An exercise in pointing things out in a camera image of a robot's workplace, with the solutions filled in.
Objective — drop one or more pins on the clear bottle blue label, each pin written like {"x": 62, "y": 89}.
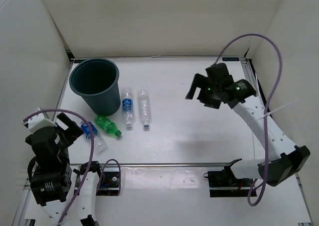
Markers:
{"x": 128, "y": 107}

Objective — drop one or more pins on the clear bottle blue cap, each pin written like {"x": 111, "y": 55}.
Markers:
{"x": 144, "y": 108}

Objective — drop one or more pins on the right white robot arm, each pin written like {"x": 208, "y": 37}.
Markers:
{"x": 283, "y": 158}

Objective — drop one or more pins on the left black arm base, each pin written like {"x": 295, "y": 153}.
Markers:
{"x": 111, "y": 181}

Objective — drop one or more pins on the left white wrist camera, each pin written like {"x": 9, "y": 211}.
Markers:
{"x": 37, "y": 122}

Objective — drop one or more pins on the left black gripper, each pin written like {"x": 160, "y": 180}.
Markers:
{"x": 73, "y": 131}

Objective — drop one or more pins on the green plastic bottle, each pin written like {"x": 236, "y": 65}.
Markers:
{"x": 107, "y": 126}

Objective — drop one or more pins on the white zip tie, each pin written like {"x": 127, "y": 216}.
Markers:
{"x": 279, "y": 108}

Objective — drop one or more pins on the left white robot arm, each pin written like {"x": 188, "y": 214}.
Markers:
{"x": 66, "y": 195}

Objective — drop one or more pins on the dark green plastic bin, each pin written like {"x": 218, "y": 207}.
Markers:
{"x": 96, "y": 81}

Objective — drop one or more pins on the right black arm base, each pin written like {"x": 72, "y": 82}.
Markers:
{"x": 222, "y": 186}

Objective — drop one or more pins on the blue label bottle white cap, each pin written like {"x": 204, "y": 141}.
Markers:
{"x": 91, "y": 132}

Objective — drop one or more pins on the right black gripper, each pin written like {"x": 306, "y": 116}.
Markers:
{"x": 199, "y": 81}

